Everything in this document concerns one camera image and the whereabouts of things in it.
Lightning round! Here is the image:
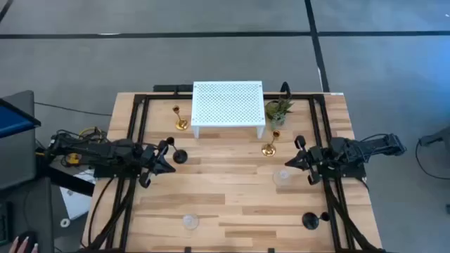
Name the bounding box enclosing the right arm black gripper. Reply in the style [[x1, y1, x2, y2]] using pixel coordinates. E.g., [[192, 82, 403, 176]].
[[285, 136, 323, 186]]

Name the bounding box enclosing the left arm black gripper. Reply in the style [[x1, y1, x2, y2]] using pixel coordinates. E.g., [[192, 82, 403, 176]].
[[139, 139, 176, 189]]

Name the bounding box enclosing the tall black candlestick holder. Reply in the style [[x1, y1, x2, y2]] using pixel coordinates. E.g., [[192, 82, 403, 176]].
[[165, 136, 188, 164]]

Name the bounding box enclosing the clear glass candlestick holder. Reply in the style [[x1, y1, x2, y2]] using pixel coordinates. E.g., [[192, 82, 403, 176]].
[[272, 168, 292, 187], [181, 213, 200, 231]]

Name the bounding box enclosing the tall gold candlestick holder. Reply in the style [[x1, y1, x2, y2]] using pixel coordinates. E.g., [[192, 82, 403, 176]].
[[261, 130, 281, 157]]

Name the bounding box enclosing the short gold candlestick holder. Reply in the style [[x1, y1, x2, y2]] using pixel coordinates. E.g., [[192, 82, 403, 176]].
[[172, 105, 190, 131]]

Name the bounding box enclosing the short black candlestick holder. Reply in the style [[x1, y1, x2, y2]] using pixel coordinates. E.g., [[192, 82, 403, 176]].
[[302, 211, 330, 231]]

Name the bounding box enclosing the small potted green plant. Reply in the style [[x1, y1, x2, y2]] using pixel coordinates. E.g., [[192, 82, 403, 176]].
[[264, 97, 295, 131]]

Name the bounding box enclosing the black power strip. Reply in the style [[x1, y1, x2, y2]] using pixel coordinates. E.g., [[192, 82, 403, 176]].
[[153, 84, 194, 93]]

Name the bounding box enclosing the white perforated metal shelf riser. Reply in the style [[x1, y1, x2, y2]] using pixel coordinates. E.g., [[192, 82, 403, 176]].
[[191, 81, 266, 140]]

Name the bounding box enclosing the white paper sheet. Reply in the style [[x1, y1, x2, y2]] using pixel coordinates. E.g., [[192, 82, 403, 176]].
[[58, 168, 96, 221]]

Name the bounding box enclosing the black side desk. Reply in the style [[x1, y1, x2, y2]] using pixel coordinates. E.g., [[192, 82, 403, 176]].
[[0, 163, 96, 253]]

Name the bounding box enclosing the black computer mouse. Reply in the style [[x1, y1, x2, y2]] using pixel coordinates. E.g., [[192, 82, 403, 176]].
[[13, 230, 38, 253]]

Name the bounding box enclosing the grey laptop with blue screen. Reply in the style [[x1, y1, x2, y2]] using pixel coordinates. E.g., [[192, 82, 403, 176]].
[[0, 90, 41, 190]]

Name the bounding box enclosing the person's hand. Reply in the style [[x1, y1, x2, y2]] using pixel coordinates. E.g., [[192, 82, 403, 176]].
[[8, 235, 39, 253]]

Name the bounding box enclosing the black aluminium table frame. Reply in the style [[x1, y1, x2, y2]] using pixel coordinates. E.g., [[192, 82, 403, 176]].
[[84, 91, 387, 253]]

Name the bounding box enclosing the yellow cable bundle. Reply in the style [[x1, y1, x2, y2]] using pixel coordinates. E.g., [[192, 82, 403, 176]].
[[66, 126, 107, 166]]

